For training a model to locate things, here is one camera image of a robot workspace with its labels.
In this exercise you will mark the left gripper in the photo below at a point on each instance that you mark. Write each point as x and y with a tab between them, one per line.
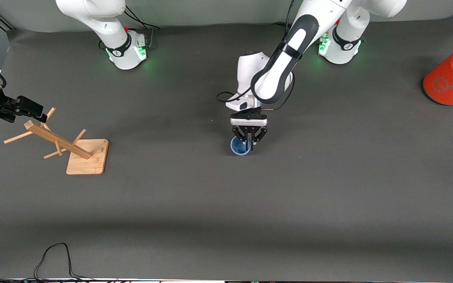
251	132

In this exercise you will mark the light blue plastic cup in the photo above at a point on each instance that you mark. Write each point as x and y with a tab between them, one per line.
236	150

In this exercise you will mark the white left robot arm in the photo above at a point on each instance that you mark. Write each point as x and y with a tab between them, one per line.
277	70

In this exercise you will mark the wooden cup rack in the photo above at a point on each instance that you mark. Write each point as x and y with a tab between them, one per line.
87	159

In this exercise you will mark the dark grey table mat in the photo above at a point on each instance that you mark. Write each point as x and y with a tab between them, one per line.
226	196

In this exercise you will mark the orange cylinder with grey lid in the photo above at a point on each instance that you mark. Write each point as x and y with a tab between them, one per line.
444	80

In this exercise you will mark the black metal frame rail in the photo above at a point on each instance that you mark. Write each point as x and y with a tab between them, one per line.
6	24

